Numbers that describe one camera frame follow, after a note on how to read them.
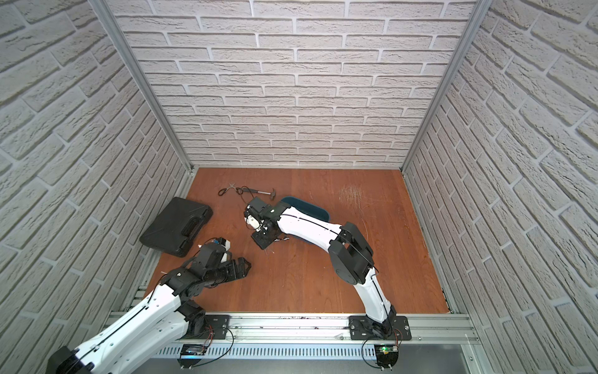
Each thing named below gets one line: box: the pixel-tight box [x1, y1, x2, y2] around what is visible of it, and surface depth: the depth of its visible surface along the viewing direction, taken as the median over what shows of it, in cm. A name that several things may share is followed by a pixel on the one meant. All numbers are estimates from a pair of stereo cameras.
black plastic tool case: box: [140, 196, 214, 258], surface depth 95 cm
